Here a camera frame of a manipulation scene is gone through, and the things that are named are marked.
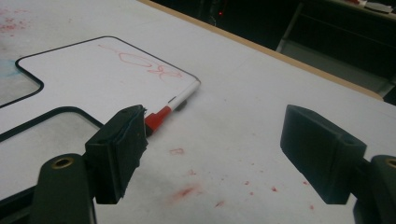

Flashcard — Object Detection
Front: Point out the white marker with red cap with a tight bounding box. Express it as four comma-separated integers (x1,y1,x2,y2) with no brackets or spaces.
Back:
144,79,201,137

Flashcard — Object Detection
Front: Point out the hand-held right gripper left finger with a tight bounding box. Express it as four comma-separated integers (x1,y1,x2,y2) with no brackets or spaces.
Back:
84,104,149,205

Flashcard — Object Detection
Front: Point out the white frame desk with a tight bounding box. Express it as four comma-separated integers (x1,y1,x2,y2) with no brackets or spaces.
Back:
276,0,396,94

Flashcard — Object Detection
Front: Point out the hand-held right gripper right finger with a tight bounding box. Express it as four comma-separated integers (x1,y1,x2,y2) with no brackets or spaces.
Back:
279,104,368,205

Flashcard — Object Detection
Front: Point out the white paddle whiteboard black rim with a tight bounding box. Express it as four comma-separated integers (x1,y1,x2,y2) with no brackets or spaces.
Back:
0,35,202,139

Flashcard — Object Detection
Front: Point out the wooden table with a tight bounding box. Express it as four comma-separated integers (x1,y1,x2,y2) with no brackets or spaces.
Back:
136,0,385,103

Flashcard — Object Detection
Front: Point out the white table cover sheet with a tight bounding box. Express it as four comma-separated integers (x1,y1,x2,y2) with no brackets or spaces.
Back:
0,0,396,224

